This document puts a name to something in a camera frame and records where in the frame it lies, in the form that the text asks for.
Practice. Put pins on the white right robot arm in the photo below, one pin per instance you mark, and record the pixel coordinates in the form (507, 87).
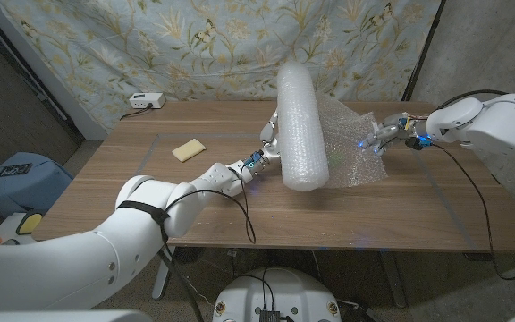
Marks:
(494, 127)

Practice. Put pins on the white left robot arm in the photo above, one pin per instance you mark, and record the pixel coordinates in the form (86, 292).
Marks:
(61, 264)

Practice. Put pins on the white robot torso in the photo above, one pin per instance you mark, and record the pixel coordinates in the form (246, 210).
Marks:
(280, 290)

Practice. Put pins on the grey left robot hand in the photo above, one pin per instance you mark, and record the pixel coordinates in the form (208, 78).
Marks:
(270, 149)

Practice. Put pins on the floral backdrop cloth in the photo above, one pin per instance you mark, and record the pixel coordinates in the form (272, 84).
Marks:
(195, 49)

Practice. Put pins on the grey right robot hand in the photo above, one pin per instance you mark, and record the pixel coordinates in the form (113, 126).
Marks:
(389, 133)

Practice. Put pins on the black backdrop pole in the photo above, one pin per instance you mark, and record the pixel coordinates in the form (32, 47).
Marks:
(423, 49)

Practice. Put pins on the yellow sponge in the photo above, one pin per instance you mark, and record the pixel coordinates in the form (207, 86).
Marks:
(189, 149)

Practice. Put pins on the black round fan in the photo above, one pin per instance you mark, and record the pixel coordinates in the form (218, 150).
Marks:
(192, 256)

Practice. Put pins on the black torso device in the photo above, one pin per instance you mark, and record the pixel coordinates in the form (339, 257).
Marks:
(268, 316)

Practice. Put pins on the bubble wrap roll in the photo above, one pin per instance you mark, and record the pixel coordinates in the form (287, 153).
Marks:
(302, 134)

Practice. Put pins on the yellow black-rimmed pad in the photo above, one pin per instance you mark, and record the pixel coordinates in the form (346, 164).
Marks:
(29, 222)

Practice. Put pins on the white power strip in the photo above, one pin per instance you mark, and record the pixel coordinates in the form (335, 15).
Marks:
(146, 100)

